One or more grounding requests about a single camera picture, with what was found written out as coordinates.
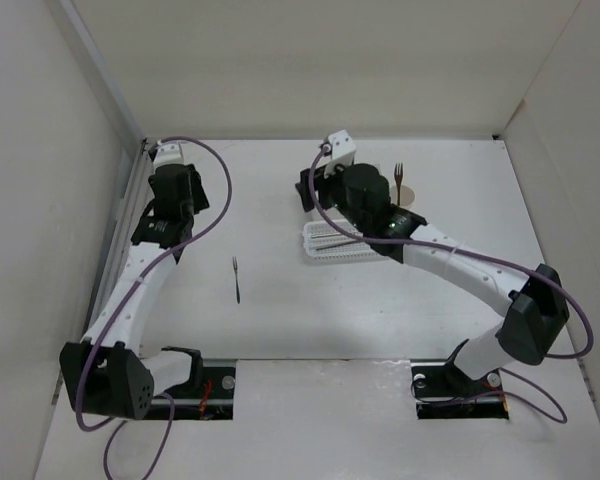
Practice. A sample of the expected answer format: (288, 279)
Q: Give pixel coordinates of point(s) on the brown wooden fork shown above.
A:
(398, 175)

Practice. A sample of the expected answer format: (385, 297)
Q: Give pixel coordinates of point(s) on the long black chopstick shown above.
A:
(332, 234)

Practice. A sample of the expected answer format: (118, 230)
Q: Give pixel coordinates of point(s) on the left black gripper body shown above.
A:
(198, 202)

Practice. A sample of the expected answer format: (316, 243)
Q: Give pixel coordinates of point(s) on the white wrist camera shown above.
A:
(340, 148)
(166, 153)

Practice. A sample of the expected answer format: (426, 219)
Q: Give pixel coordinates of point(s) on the small black two-prong fork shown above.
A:
(236, 279)

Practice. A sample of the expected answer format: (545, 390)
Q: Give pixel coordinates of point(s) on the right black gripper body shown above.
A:
(333, 191)

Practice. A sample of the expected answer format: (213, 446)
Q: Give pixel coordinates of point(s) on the white shallow mesh basket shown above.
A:
(352, 254)

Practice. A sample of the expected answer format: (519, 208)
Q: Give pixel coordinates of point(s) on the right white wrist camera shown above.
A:
(340, 148)

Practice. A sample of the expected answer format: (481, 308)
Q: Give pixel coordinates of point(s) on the white round cup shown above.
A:
(402, 196)

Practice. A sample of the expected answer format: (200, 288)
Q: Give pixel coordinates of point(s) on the aluminium frame rail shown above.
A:
(125, 235)

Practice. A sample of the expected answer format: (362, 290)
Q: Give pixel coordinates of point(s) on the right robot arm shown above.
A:
(532, 310)

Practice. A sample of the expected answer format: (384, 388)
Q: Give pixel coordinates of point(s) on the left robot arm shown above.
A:
(104, 372)

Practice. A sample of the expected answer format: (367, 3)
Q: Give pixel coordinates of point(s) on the silver metal chopstick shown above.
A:
(337, 245)

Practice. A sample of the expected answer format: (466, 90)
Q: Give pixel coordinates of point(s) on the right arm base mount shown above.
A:
(444, 393)

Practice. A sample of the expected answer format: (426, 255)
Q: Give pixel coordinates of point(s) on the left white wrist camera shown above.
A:
(166, 153)

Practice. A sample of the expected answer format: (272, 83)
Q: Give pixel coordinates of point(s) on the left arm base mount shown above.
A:
(206, 393)

